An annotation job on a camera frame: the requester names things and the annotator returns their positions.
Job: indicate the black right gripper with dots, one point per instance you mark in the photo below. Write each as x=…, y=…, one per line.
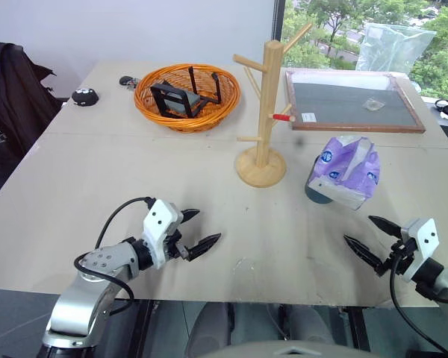
x=401, y=253

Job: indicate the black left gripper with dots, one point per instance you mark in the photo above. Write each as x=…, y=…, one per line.
x=173, y=248

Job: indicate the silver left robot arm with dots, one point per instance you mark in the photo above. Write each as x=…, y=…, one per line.
x=97, y=261

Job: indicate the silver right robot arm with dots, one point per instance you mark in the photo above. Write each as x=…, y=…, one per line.
x=446, y=283

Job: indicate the wooden mug tree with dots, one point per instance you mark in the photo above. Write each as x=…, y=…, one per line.
x=264, y=112

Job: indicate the purple tissue pack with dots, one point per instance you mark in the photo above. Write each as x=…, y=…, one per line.
x=352, y=168

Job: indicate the grey flat block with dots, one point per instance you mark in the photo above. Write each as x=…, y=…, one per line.
x=188, y=102

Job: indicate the orange wicker basket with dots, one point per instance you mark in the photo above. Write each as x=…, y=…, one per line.
x=149, y=108

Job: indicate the small clear plastic bag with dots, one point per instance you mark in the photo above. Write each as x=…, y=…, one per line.
x=373, y=104

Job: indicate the black metal stand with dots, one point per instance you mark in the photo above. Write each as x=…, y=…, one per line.
x=160, y=100

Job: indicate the white paper label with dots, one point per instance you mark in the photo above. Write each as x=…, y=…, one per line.
x=309, y=117

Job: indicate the grey robot torso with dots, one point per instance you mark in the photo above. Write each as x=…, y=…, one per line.
x=291, y=350

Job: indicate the wood framed dark board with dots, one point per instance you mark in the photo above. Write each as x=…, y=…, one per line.
x=343, y=100

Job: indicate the small dark key bundle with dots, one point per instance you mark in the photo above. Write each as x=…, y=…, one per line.
x=127, y=81

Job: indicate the black round toy with eyes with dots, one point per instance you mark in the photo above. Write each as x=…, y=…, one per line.
x=84, y=97

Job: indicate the large translucent plastic bag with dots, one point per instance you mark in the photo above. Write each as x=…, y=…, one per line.
x=392, y=46

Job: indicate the black jacket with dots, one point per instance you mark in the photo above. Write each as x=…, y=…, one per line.
x=11, y=104

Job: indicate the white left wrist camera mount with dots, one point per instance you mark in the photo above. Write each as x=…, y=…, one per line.
x=160, y=223

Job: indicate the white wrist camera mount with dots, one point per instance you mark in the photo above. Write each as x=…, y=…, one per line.
x=160, y=223
x=423, y=238

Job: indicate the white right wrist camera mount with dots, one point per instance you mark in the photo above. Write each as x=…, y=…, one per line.
x=423, y=238

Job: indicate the black window frame post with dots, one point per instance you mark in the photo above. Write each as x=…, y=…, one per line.
x=279, y=18

